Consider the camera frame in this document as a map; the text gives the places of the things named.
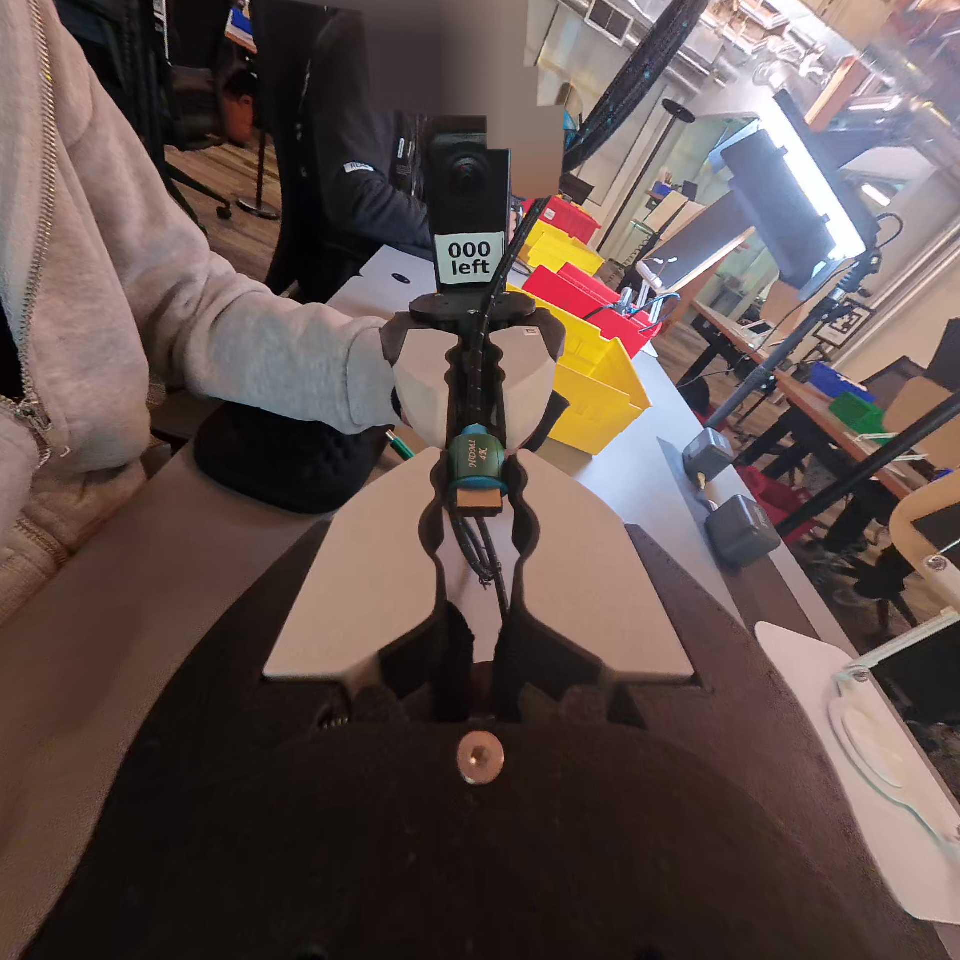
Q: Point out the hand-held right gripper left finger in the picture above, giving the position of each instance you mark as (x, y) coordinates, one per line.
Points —
(360, 592)

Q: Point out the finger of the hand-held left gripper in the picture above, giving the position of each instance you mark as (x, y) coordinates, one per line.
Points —
(424, 382)
(529, 382)

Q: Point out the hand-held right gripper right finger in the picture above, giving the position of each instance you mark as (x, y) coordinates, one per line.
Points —
(592, 592)

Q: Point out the yellow plastic bin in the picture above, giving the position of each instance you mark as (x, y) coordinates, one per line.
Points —
(592, 390)
(562, 251)

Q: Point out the person's left forearm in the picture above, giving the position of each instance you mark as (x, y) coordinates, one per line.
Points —
(262, 345)

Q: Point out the red plastic bin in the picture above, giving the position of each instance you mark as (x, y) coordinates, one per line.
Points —
(559, 285)
(574, 217)

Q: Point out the grey weight block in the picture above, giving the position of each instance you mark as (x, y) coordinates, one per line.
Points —
(750, 529)
(709, 454)

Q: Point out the black floor lamp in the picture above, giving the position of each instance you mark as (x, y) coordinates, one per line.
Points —
(645, 172)

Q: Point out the wooden workbench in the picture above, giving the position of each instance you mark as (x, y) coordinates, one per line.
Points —
(724, 319)

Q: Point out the ceiling air vent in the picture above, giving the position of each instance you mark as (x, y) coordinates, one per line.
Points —
(607, 19)

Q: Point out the black board on stand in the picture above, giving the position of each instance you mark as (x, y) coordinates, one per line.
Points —
(705, 232)

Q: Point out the white stand with clear rod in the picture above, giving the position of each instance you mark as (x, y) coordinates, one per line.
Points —
(810, 712)

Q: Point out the black light stand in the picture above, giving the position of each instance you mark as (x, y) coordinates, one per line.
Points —
(795, 337)

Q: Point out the black tripod stand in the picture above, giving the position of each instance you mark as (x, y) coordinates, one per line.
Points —
(862, 469)

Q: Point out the led light panel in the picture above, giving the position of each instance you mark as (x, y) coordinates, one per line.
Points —
(772, 202)

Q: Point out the blue plastic bin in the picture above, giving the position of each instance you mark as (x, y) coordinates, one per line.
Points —
(840, 379)

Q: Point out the green plastic bin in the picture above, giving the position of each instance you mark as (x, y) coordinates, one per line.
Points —
(859, 412)

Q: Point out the black board with wooden frame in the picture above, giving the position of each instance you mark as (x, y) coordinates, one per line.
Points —
(911, 510)

